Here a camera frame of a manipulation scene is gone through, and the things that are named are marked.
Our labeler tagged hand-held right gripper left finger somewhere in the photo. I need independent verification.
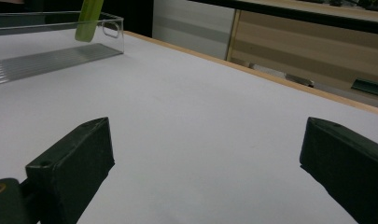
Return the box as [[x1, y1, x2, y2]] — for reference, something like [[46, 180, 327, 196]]
[[24, 116, 116, 224]]

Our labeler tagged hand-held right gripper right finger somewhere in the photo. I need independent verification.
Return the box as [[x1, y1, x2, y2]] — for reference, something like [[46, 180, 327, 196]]
[[299, 116, 378, 224]]

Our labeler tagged clear plastic container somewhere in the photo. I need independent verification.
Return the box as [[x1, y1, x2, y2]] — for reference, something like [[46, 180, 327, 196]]
[[0, 10, 126, 87]]

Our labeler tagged green phone case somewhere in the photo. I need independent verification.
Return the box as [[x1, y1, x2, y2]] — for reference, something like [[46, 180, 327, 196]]
[[74, 0, 105, 44]]

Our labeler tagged wooden table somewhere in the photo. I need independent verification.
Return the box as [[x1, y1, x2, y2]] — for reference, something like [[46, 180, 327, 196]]
[[123, 30, 378, 119]]

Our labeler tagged white cabinet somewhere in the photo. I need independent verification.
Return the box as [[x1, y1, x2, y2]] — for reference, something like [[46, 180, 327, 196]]
[[151, 0, 236, 61]]

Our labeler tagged black horizontal frame bar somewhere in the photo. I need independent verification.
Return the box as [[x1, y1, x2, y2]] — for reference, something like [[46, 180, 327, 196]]
[[188, 0, 378, 36]]

